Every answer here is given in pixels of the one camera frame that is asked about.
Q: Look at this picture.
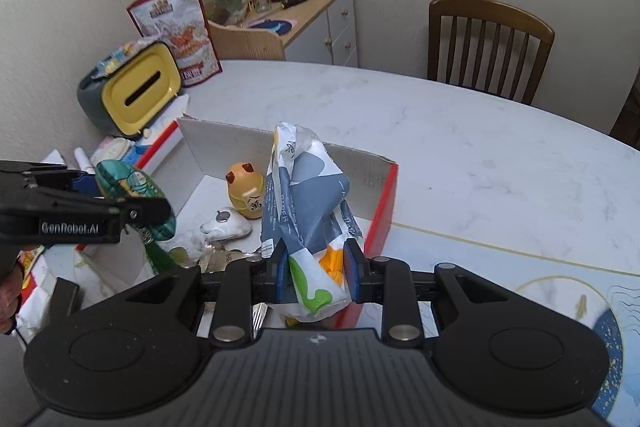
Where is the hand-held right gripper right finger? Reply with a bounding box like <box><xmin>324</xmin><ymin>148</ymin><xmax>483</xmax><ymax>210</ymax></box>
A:
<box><xmin>344</xmin><ymin>238</ymin><xmax>506</xmax><ymax>348</ymax></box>

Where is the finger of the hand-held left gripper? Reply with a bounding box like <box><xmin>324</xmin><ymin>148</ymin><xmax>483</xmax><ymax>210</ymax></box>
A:
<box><xmin>0</xmin><ymin>160</ymin><xmax>103</xmax><ymax>196</ymax></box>
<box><xmin>30</xmin><ymin>187</ymin><xmax>173</xmax><ymax>225</ymax></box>

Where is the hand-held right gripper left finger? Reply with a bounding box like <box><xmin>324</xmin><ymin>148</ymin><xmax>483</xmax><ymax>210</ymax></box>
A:
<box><xmin>125</xmin><ymin>239</ymin><xmax>291</xmax><ymax>348</ymax></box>

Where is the white toy with metal disc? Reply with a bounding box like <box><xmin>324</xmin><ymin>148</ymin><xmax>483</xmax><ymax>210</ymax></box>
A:
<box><xmin>200</xmin><ymin>206</ymin><xmax>252</xmax><ymax>242</ymax></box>

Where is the yellow round-headed toy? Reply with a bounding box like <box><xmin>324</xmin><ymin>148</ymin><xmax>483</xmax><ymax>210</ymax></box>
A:
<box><xmin>225</xmin><ymin>161</ymin><xmax>264</xmax><ymax>221</ymax></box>

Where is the red cardboard box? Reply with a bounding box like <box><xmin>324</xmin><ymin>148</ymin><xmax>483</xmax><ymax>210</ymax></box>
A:
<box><xmin>75</xmin><ymin>117</ymin><xmax>399</xmax><ymax>333</ymax></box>

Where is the person's left hand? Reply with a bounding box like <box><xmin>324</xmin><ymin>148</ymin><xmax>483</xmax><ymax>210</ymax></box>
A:
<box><xmin>0</xmin><ymin>267</ymin><xmax>23</xmax><ymax>335</ymax></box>

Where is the white wet wipes pack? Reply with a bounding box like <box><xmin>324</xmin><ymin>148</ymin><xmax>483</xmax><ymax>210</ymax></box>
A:
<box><xmin>92</xmin><ymin>137</ymin><xmax>135</xmax><ymax>168</ymax></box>

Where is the red printed packet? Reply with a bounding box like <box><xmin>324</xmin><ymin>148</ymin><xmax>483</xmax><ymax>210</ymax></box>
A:
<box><xmin>15</xmin><ymin>244</ymin><xmax>51</xmax><ymax>338</ymax></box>

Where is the grey tissue box yellow lid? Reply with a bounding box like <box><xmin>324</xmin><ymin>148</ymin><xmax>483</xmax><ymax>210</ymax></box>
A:
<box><xmin>77</xmin><ymin>41</ymin><xmax>182</xmax><ymax>138</ymax></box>

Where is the colourful small packet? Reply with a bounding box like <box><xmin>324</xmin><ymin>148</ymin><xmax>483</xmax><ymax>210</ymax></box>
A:
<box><xmin>95</xmin><ymin>39</ymin><xmax>151</xmax><ymax>78</ymax></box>

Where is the red printed snack bag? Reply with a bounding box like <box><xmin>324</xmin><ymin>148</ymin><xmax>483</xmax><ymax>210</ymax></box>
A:
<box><xmin>126</xmin><ymin>0</ymin><xmax>222</xmax><ymax>88</ymax></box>

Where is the light wooden child chair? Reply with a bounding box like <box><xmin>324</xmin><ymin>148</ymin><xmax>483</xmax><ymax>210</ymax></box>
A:
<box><xmin>207</xmin><ymin>19</ymin><xmax>287</xmax><ymax>62</ymax></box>

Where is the blue mouse pad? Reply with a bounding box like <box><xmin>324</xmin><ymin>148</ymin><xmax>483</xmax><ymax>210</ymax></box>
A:
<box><xmin>247</xmin><ymin>18</ymin><xmax>298</xmax><ymax>35</ymax></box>

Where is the white side cabinet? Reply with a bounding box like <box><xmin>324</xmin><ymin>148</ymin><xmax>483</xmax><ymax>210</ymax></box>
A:
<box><xmin>250</xmin><ymin>0</ymin><xmax>360</xmax><ymax>68</ymax></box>

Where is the brown wooden chair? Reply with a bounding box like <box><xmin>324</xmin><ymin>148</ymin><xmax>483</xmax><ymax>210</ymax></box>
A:
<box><xmin>426</xmin><ymin>0</ymin><xmax>556</xmax><ymax>106</ymax></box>

